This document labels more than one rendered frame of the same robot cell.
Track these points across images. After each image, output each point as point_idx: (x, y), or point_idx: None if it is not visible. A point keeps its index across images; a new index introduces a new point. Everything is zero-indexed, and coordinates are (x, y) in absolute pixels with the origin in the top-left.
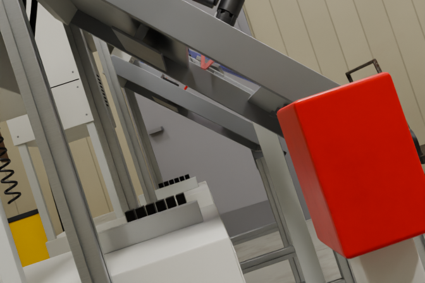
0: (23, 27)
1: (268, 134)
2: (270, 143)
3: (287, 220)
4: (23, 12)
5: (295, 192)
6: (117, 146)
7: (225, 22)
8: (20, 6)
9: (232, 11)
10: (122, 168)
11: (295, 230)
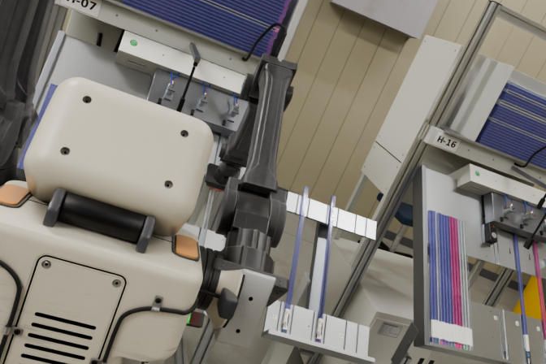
0: None
1: (298, 292)
2: (295, 299)
3: (267, 351)
4: (38, 77)
5: (277, 343)
6: (219, 192)
7: (216, 171)
8: (36, 73)
9: (220, 168)
10: (214, 205)
11: (264, 361)
